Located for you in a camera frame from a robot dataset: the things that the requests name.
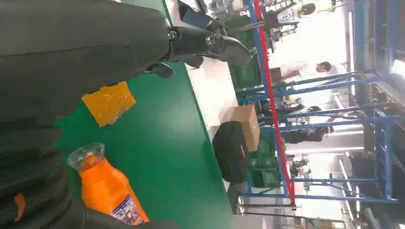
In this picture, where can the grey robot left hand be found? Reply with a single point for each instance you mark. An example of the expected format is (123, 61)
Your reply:
(79, 47)

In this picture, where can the orange drink bottle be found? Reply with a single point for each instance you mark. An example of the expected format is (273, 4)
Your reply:
(101, 186)
(19, 205)

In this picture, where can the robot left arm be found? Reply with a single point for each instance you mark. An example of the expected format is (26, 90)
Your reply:
(28, 170)

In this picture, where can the yellow plastic sheet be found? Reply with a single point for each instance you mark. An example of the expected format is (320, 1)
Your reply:
(107, 104)

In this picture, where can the dark blue notebook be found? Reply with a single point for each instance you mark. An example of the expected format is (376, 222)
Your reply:
(194, 17)

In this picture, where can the green table mat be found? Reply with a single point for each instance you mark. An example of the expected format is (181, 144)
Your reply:
(164, 142)

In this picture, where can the white table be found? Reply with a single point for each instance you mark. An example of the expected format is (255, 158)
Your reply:
(212, 91)

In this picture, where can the green plastic crate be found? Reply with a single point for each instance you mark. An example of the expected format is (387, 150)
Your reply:
(240, 75)
(264, 167)

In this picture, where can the black zipped carry case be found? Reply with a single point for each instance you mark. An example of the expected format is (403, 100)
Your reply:
(231, 151)

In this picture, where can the brown cardboard box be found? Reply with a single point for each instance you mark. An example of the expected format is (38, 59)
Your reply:
(248, 126)

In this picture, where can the red pole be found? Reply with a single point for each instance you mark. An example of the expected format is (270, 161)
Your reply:
(271, 94)

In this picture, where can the grey humanoid robot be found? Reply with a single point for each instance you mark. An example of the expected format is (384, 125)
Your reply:
(284, 15)

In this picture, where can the person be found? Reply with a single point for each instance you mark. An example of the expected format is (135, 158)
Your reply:
(303, 71)
(300, 136)

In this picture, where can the blue metal rack frame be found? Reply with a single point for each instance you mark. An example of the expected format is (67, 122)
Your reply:
(384, 151)

